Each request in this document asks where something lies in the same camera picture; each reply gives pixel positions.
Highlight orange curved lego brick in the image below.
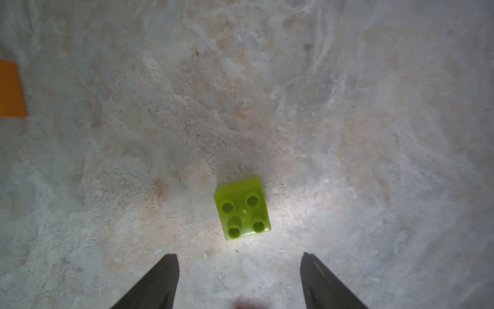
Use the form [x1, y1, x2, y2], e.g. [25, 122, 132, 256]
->
[0, 59, 27, 117]

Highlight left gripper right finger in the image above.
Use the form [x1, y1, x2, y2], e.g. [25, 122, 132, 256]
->
[300, 252, 368, 309]

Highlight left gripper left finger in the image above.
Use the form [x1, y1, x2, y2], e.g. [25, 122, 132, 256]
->
[111, 254, 180, 309]

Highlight lime lego brick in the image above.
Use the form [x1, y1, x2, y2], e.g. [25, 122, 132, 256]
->
[214, 175, 271, 241]

